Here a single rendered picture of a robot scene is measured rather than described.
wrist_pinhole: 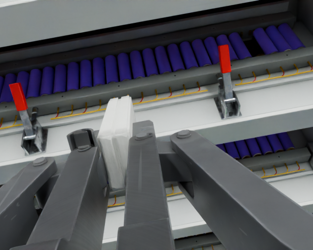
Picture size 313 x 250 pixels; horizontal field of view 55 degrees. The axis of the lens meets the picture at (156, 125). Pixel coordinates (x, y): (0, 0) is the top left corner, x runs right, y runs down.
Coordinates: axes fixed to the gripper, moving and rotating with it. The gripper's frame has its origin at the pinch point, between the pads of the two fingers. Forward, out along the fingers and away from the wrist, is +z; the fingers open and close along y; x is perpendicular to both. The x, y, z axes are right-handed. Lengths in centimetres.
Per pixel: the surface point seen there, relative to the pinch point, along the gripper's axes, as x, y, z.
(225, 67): -1.4, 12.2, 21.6
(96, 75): -0.7, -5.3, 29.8
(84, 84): -1.5, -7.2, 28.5
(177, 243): -39, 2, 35
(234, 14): 4.3, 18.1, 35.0
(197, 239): -39, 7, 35
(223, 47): 1.0, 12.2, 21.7
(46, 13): 8.3, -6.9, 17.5
